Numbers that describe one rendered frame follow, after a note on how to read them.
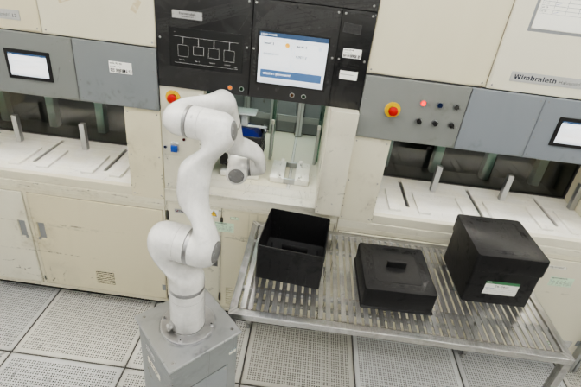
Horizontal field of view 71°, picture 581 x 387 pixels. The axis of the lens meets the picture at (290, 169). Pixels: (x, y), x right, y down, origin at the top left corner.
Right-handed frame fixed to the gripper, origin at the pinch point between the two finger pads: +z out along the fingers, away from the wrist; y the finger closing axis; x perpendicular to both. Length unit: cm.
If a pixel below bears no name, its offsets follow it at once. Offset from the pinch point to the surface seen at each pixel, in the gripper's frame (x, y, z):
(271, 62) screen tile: 37.3, 10.8, 0.4
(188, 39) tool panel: 42.5, -23.9, 4.7
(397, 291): -33, 65, -56
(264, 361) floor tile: -119, 20, -25
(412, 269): -33, 76, -43
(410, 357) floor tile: -119, 103, -20
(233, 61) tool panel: 35.6, -5.0, 2.4
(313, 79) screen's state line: 32.6, 28.7, -1.8
